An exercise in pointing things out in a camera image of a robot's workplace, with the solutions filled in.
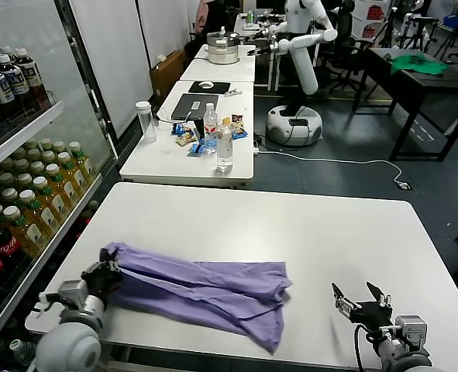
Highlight white office desk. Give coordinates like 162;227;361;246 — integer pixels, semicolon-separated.
232;11;288;40

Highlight white floor cable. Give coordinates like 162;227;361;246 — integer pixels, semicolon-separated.
251;149;404;185

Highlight white rectangular table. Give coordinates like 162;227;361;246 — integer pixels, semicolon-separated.
119;80;256;183
178;44;257;84

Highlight green cloth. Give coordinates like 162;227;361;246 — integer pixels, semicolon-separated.
390;53;449;77

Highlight brown cardboard box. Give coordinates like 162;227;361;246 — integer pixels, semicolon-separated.
149;50;187;98

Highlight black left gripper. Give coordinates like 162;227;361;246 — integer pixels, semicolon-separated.
81;248;124;300

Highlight clear water bottle plain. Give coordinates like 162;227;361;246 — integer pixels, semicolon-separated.
215;124;234;174

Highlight white wheeled humanoid robot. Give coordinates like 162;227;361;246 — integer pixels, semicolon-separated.
265;0;329;147

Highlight purple t-shirt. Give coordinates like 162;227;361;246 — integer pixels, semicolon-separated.
99;242;294;354

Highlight pink garment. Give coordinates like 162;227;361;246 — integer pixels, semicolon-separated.
195;0;212;36

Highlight white steamer pot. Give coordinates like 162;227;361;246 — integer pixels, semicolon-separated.
206;26;240;65

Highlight white cable with adapter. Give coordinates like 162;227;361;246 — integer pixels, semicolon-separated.
155;110;193;125

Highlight glass door drinks cabinet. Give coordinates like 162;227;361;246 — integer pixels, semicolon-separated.
0;0;119;372

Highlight black camera tripod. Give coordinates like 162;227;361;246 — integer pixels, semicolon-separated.
375;7;404;50
436;19;458;74

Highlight black mouse pad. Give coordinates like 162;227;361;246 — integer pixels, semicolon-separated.
188;81;232;95

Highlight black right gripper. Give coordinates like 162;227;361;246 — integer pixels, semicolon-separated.
331;281;397;329

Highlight black metal table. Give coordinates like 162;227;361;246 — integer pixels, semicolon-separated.
352;46;458;162

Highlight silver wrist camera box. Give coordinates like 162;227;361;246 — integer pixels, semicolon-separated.
59;281;88;308
394;315;428;344

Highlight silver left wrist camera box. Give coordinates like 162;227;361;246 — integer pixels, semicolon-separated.
59;281;88;308

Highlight red and white boxes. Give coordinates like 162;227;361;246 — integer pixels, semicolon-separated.
363;2;387;40

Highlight water bottle red label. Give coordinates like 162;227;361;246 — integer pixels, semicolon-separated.
203;102;219;154

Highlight dark grey laptop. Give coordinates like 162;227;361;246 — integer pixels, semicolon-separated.
170;94;219;122

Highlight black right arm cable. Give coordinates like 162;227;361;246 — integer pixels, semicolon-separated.
352;324;374;372

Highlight black office chair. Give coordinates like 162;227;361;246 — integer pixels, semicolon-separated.
321;0;373;96

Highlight white cabinet shelf board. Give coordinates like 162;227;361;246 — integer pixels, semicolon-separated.
0;101;65;171
0;181;102;342

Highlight tall clear jar white lid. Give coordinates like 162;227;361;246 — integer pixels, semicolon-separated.
135;101;158;144

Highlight water bottle green label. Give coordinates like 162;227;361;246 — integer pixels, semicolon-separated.
9;339;40;369

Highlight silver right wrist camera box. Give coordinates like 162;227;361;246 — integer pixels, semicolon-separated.
394;315;428;344

